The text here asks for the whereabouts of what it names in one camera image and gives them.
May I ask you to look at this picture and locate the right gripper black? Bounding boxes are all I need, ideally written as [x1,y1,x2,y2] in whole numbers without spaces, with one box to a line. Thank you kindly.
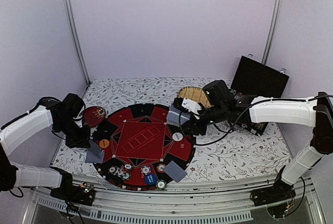
[178,103,227,136]

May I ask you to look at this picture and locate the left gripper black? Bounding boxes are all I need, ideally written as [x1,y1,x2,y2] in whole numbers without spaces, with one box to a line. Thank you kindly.
[56,116,91,148]

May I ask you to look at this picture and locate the dealt blue card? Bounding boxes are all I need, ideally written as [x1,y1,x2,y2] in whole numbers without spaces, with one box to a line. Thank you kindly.
[163,161,187,182]
[88,140,102,157]
[85,152,105,164]

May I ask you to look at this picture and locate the orange big blind button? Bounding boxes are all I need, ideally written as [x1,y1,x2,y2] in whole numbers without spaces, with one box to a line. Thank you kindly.
[99,139,110,149]

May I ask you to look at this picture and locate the white dealer button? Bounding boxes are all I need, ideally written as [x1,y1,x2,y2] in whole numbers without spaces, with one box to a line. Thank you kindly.
[172,132,184,142]

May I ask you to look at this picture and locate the round red black poker mat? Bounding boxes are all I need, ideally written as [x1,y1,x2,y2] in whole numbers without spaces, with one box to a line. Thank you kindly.
[92,103,195,191]

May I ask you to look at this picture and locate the blue white poker chip stack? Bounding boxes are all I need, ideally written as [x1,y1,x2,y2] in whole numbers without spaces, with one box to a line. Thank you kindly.
[116,169,131,181]

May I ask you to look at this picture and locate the red white poker chip stack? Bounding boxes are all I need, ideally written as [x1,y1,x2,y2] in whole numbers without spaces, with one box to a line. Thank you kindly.
[157,164,166,173]

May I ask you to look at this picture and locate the green poker chip stack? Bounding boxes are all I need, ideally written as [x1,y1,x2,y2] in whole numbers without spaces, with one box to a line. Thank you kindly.
[156,180,167,190]

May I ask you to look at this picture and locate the blue small blind button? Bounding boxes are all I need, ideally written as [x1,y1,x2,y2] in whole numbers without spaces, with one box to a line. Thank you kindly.
[144,174,157,185]

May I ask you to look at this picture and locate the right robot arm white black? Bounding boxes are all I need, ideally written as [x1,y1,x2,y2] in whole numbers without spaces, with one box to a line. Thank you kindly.
[177,80,332,206]

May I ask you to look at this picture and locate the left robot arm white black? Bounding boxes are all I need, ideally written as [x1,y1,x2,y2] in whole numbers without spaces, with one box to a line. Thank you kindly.
[1,93,95,206]

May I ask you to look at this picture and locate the red floral round dish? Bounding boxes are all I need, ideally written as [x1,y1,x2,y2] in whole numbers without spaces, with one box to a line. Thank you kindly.
[83,106,106,128]

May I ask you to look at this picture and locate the woven bamboo tray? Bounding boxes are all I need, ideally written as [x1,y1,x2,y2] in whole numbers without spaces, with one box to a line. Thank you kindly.
[177,86,211,108]

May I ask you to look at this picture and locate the black poker set case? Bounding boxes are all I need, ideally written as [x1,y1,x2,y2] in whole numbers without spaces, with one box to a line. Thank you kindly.
[229,56,289,135]

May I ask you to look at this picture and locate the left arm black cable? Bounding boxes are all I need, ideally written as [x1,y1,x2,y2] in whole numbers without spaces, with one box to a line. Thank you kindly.
[0,96,63,131]

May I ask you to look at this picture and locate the aluminium front rail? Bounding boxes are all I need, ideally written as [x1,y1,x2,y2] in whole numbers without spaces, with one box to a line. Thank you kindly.
[23,176,325,223]

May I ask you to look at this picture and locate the aluminium frame post left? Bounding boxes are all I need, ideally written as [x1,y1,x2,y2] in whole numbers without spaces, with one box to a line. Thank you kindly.
[63,0,91,85]

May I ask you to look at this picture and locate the aluminium frame post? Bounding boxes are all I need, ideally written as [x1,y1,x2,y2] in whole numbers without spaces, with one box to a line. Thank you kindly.
[261,0,283,65]
[63,0,91,85]

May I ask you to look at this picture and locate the aluminium frame post right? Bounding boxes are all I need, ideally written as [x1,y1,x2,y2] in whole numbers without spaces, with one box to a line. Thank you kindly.
[261,0,283,65]

